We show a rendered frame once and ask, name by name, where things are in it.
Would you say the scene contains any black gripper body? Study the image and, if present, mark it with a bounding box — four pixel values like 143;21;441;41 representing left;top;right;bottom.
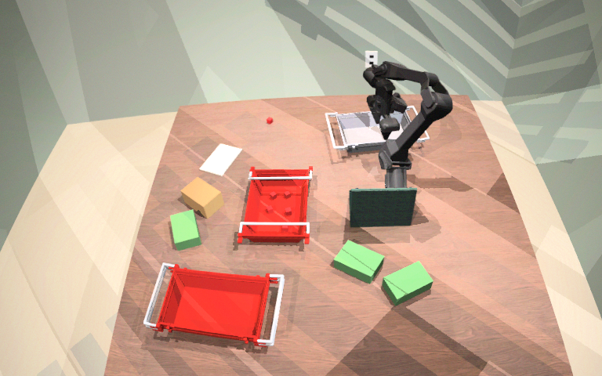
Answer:
367;95;400;133

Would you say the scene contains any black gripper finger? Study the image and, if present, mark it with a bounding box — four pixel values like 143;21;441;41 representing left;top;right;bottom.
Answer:
368;106;381;124
380;129;391;140

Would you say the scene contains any white flat rectangular sheet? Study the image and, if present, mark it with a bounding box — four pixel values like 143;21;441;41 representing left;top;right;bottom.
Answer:
200;143;242;176

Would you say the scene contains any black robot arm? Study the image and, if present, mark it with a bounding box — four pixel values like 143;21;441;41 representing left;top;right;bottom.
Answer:
363;61;453;188

